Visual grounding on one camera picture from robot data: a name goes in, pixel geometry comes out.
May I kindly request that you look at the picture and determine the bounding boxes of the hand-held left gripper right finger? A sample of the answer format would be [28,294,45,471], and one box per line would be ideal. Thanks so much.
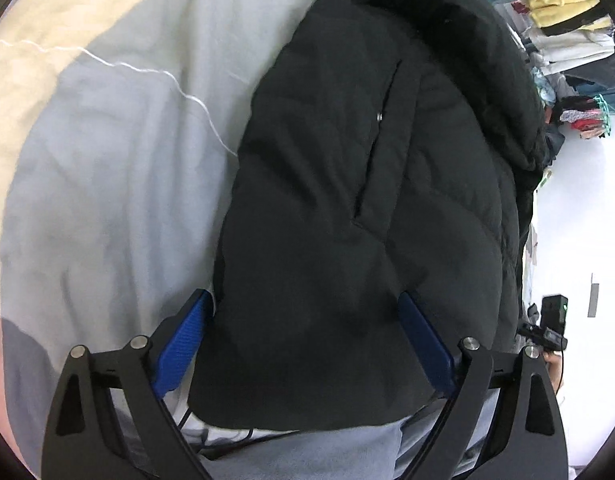
[395,292,571,480]

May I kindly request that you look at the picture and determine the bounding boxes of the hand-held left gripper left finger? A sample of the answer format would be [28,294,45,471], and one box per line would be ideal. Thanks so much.
[42,288,216,480]

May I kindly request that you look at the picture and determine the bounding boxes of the black puffer jacket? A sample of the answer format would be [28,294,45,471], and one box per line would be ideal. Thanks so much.
[188,0,554,433]

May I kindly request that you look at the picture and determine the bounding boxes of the small clothes on clip hanger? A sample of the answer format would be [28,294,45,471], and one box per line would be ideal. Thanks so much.
[559,97,614,139]

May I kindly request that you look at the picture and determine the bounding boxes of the person's right hand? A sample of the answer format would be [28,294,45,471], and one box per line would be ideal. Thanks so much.
[542,352,564,393]

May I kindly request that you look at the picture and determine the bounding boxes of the person's light blue pants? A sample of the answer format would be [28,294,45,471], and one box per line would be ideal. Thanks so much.
[200,410,501,480]

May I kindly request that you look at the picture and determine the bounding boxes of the patchwork bed sheet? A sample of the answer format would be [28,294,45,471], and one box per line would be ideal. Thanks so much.
[0,0,358,461]

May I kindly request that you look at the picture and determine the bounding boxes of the white hoodie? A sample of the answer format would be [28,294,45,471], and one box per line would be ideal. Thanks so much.
[529,29,615,77]

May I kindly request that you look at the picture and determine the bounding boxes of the yellow fleece jacket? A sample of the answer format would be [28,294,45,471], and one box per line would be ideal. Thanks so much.
[529,0,602,29]

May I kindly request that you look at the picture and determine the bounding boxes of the black cable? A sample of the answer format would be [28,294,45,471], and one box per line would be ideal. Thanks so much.
[178,405,298,452]

